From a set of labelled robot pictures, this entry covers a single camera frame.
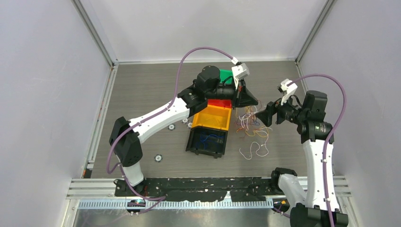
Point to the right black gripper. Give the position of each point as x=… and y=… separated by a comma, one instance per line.
x=266, y=115

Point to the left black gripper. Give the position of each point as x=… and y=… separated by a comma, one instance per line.
x=243, y=97

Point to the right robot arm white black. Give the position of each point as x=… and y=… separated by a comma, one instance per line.
x=316, y=206

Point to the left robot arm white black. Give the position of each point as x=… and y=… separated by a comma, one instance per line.
x=127, y=136

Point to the red plastic bin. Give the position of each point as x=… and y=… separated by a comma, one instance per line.
x=221, y=103

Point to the green plastic bin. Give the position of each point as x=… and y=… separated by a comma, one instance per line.
x=226, y=77

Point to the yellow plastic bin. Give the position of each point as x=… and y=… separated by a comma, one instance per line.
x=214, y=117

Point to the black plastic bin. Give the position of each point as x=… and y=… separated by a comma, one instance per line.
x=207, y=141

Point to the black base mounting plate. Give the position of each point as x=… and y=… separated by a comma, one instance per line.
x=204, y=189

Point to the lone round disc front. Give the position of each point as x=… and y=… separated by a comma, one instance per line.
x=158, y=158

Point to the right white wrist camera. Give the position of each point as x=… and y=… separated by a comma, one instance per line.
x=287, y=88

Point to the aluminium frame rail front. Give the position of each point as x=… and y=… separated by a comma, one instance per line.
x=100, y=194

